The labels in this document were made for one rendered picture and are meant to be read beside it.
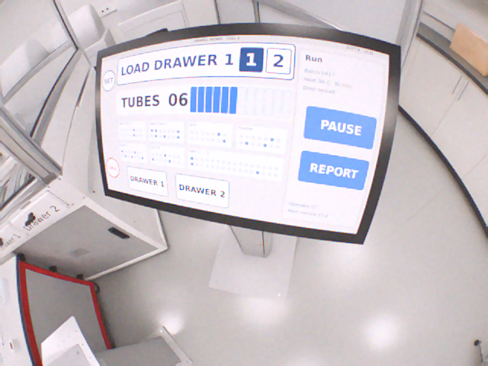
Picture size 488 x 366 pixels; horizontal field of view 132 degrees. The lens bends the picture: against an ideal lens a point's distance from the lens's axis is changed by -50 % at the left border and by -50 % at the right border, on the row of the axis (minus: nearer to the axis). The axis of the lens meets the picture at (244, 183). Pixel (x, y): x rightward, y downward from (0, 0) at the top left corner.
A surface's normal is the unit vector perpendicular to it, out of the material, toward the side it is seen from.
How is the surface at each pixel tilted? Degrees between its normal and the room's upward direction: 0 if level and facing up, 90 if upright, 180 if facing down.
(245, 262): 3
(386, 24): 90
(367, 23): 90
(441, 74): 90
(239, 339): 0
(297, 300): 0
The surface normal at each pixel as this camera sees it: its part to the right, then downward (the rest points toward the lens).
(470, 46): -0.91, 0.39
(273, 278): -0.11, -0.45
